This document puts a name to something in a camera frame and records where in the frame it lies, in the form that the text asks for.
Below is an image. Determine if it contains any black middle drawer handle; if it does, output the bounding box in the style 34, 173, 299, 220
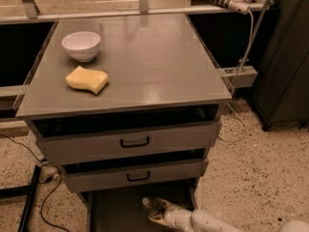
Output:
126, 171, 151, 182

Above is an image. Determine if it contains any black metal floor frame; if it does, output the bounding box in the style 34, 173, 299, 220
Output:
0, 164, 42, 232

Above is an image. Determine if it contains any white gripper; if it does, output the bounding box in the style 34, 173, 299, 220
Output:
148, 198, 194, 232

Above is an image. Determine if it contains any grey middle drawer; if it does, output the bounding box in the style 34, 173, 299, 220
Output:
65, 159, 209, 192

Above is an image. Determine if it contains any grey metal drawer cabinet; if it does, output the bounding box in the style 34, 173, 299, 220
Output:
14, 13, 234, 232

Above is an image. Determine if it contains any grey metal side bracket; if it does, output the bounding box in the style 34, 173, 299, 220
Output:
218, 66, 258, 89

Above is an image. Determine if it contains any open grey bottom drawer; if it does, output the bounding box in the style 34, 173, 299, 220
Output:
87, 179, 197, 232

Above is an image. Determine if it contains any white power strip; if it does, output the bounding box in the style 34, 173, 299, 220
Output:
198, 0, 251, 15

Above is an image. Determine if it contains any clear plastic water bottle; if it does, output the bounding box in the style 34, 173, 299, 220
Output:
142, 197, 165, 218

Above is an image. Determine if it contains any yellow sponge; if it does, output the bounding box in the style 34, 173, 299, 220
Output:
66, 66, 108, 95

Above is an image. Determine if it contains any white ceramic bowl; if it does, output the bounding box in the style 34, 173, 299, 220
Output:
62, 31, 100, 62

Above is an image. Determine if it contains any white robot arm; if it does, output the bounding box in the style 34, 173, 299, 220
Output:
149, 198, 245, 232

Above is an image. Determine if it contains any grey top drawer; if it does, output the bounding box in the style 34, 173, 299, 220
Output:
37, 120, 222, 165

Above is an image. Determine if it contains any black drawer handle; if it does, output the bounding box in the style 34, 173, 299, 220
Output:
120, 136, 150, 148
126, 171, 151, 182

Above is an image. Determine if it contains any black floor cable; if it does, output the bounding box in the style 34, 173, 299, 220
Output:
0, 132, 70, 232

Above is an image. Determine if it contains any white power cable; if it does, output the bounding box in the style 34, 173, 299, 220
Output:
217, 9, 255, 143

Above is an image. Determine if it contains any black top drawer handle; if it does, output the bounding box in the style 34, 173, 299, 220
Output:
120, 136, 150, 148

